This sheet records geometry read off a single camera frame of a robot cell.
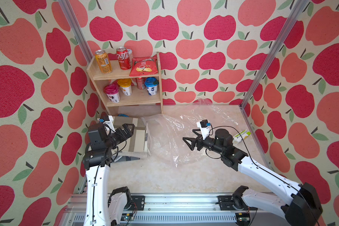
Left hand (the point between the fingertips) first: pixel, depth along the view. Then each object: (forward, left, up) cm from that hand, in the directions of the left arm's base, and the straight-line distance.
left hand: (129, 130), depth 70 cm
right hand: (-1, -31, -5) cm, 32 cm away
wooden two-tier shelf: (+33, +1, -8) cm, 34 cm away
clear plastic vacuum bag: (+11, -17, -19) cm, 28 cm away
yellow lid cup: (+35, +9, +2) cm, 36 cm away
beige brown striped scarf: (+3, -1, -18) cm, 19 cm away
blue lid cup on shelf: (+36, -9, +2) cm, 37 cm away
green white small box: (+10, -68, -24) cm, 73 cm away
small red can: (+41, 0, 0) cm, 41 cm away
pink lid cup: (+28, +15, +3) cm, 32 cm away
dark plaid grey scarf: (-4, +12, -26) cm, 29 cm away
